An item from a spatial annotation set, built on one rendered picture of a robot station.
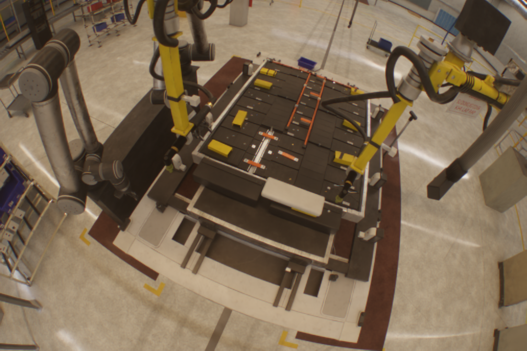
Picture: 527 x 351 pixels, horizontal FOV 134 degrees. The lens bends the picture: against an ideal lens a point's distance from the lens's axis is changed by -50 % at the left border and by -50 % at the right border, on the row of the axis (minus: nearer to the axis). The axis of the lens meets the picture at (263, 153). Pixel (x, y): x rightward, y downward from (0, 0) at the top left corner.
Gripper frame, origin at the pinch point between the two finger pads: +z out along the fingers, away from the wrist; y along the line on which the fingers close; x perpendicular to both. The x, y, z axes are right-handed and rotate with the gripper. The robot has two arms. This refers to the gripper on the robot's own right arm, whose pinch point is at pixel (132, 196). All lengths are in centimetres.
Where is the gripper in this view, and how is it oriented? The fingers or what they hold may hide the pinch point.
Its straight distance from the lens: 168.1
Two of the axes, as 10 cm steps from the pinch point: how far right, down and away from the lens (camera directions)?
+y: -9.6, -2.7, 0.7
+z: -1.1, 6.1, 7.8
